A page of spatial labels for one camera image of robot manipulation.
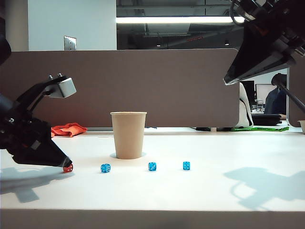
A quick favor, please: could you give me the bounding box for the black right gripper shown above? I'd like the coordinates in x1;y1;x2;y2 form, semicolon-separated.
224;0;305;86

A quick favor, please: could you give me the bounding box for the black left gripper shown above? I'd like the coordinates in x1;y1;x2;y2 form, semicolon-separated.
0;104;72;167

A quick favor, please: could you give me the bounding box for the brown paper cup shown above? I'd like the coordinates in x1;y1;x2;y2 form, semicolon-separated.
110;111;148;160

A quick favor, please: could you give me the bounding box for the orange cloth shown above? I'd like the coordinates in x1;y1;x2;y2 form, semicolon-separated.
51;123;88;138

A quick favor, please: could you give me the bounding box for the white lit monitor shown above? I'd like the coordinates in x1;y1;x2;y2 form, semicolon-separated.
255;83;277;100

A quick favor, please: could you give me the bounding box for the black monitor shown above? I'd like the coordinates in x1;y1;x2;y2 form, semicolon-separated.
240;81;255;101

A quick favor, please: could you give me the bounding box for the seated person blue shirt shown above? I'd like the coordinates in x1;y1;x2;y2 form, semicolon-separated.
264;73;288;120

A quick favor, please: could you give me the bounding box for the clear drinking glass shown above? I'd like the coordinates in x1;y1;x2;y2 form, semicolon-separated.
255;99;265;113

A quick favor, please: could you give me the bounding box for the black pole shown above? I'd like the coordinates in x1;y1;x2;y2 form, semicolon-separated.
276;82;305;109

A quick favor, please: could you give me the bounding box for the white chair back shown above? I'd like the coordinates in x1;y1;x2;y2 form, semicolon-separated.
239;82;254;127

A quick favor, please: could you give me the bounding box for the black bag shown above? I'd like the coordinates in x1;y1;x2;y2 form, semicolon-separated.
251;114;283;126

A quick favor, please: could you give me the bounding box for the brown desk divider panel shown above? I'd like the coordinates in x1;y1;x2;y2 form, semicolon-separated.
0;49;241;128
287;53;305;128

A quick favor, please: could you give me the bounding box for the green tape strip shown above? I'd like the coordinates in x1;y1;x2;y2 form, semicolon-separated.
231;126;290;133

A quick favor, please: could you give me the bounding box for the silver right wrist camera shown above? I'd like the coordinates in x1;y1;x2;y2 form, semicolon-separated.
234;0;263;23

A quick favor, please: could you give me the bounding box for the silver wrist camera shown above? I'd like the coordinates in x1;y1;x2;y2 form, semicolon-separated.
14;73;77;113
234;0;263;23

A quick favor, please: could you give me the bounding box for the black cable loop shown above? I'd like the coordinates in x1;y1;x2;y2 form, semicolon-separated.
229;0;247;26

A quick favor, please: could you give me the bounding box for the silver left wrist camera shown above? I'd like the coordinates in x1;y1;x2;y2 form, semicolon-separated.
14;73;77;113

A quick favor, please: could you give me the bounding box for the metal wall outlet plate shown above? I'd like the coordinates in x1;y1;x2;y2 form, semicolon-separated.
63;35;77;51

